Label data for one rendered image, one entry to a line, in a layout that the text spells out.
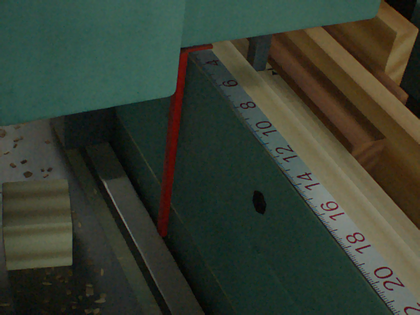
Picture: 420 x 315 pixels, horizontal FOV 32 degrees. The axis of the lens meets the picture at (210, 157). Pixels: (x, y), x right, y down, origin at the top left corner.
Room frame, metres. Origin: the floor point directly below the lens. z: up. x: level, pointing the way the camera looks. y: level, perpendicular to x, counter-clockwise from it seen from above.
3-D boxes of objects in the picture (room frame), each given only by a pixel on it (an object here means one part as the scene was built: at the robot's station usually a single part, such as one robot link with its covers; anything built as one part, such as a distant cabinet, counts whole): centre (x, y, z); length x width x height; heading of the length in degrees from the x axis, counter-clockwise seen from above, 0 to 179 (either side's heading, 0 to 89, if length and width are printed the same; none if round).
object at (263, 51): (0.36, -0.02, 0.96); 0.01 x 0.01 x 0.05; 32
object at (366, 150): (0.40, -0.02, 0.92); 0.23 x 0.02 x 0.04; 32
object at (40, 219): (0.32, 0.10, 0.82); 0.04 x 0.04 x 0.04; 18
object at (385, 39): (0.43, -0.06, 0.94); 0.16 x 0.02 x 0.08; 32
